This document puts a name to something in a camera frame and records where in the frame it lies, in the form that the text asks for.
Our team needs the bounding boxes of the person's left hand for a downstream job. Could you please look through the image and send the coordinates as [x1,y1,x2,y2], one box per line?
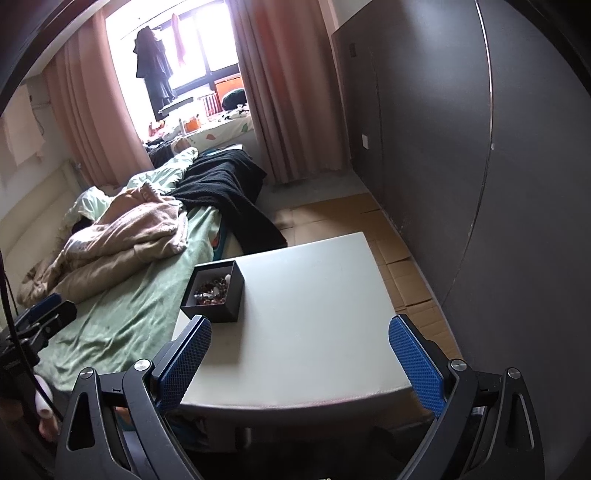
[38,412,63,440]

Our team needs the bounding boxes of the red hanging garment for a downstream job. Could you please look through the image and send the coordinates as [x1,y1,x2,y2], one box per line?
[170,12,188,66]

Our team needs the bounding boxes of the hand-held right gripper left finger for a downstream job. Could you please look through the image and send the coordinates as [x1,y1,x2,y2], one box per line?
[55,315,213,480]

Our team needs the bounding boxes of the pink curtain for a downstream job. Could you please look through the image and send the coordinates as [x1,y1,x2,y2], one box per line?
[43,34,156,188]
[228,0,356,186]

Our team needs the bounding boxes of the black knitted garment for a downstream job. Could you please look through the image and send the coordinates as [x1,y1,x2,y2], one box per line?
[172,150,290,256]

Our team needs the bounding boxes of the printed white bedsheet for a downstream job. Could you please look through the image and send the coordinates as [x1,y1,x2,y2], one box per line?
[185,113,257,145]

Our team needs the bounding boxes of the beige cloth on wall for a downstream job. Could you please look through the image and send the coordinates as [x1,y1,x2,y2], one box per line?
[0,85,45,165]

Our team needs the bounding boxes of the dark green round cushion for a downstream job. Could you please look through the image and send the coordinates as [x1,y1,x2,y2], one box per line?
[220,89,248,110]

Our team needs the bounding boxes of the pink beige fleece blanket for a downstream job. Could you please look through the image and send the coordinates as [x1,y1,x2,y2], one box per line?
[17,182,190,306]

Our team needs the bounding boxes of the green bed blanket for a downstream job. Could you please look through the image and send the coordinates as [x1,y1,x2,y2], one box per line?
[34,148,232,394]

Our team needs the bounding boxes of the orange box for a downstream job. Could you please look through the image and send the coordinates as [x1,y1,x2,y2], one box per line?
[214,77,245,96]

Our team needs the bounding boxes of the beige padded headboard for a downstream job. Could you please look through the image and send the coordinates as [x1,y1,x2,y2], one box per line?
[0,159,77,260]

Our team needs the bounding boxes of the flattened cardboard sheets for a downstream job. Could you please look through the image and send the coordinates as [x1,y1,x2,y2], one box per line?
[274,191,463,361]

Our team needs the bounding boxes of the dark brown wardrobe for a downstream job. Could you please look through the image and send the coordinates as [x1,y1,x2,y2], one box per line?
[330,0,591,464]

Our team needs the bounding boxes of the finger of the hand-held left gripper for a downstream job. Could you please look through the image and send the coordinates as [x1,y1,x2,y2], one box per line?
[15,292,64,325]
[21,301,78,346]

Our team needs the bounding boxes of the white low table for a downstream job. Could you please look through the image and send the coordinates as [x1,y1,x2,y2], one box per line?
[172,232,464,445]

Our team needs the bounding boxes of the dark hanging clothes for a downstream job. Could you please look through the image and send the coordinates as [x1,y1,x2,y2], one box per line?
[133,25,177,114]

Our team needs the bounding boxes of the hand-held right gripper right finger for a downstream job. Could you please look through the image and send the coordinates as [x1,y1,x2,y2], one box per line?
[388,314,546,480]

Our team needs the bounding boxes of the window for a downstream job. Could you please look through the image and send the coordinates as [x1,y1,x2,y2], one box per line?
[104,0,243,139]

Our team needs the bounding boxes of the black box with white lining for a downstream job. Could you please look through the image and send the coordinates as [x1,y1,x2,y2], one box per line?
[179,259,246,324]

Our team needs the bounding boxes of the black cable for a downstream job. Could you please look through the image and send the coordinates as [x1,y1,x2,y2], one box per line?
[0,247,66,423]

